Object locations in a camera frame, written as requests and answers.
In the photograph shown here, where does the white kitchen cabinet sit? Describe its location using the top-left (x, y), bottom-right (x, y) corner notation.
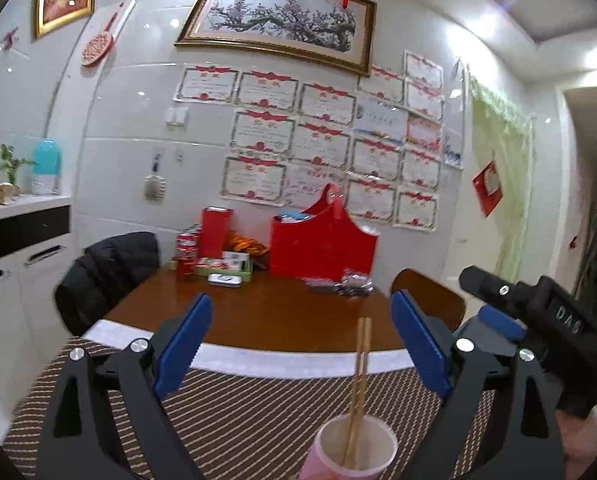
top-left (0, 195), bottom-right (75, 441)

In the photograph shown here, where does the right hand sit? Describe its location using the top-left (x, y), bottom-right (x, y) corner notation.
top-left (556, 406), bottom-right (597, 480)

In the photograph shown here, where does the brown wooden chair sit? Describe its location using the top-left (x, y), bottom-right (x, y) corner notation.
top-left (390, 269), bottom-right (466, 332)

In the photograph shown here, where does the red door poster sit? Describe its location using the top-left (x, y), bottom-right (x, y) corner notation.
top-left (472, 160), bottom-right (504, 218)

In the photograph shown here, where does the chopstick in cup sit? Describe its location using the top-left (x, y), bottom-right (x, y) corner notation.
top-left (349, 318), bottom-right (372, 467)
top-left (342, 318), bottom-right (368, 468)

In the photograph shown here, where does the pink cylindrical cup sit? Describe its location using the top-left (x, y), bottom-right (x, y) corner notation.
top-left (298, 415), bottom-right (399, 480)

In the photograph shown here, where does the plastic snack packet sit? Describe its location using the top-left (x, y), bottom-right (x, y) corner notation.
top-left (304, 270), bottom-right (373, 297)

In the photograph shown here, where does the brown polka dot tablecloth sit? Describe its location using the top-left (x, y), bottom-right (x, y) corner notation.
top-left (2, 338), bottom-right (494, 479)

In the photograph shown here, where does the black jacket on chair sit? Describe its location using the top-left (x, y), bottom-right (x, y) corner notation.
top-left (54, 231), bottom-right (161, 336)

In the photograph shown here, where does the red gift bag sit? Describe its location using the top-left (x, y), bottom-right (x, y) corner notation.
top-left (269, 183), bottom-right (379, 281)

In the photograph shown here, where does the red soda can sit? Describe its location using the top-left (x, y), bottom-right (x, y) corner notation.
top-left (175, 231), bottom-right (199, 281)

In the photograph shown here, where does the green tray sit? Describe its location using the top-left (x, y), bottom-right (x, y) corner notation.
top-left (165, 257), bottom-right (253, 283)

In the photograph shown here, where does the small green plant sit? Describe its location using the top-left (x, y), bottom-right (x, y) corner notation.
top-left (0, 144), bottom-right (36, 206)

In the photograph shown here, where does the orange snack bag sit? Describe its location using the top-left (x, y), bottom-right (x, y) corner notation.
top-left (226, 231), bottom-right (270, 269)

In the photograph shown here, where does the red box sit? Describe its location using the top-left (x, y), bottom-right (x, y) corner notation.
top-left (199, 206), bottom-right (233, 259)

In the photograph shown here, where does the framed plum blossom painting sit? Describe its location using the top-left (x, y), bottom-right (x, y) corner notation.
top-left (175, 0), bottom-right (377, 76)

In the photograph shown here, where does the hanging brush on wall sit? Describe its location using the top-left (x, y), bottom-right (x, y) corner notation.
top-left (143, 153), bottom-right (166, 203)

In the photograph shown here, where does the red round wall ornament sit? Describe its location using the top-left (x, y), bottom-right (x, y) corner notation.
top-left (82, 3), bottom-right (124, 67)

